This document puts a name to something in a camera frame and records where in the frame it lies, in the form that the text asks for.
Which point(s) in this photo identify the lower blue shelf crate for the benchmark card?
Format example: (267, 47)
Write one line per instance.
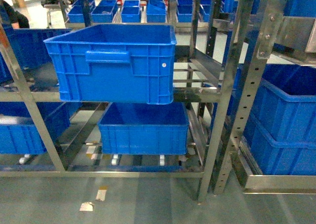
(143, 129)

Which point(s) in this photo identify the blue shelf crate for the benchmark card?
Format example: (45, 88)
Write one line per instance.
(115, 63)
(143, 129)

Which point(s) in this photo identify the steel shelf rack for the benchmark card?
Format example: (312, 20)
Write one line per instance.
(217, 114)

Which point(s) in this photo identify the small blue bin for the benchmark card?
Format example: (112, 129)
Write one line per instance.
(105, 11)
(184, 11)
(75, 15)
(156, 11)
(131, 12)

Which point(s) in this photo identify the right stacked blue crate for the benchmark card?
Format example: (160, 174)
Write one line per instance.
(281, 128)

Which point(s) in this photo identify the left upper blue crate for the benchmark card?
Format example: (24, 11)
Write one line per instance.
(28, 45)

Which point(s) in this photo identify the left lower blue crate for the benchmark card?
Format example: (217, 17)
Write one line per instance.
(18, 133)

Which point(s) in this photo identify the person in black shirt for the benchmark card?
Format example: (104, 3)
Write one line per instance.
(17, 19)

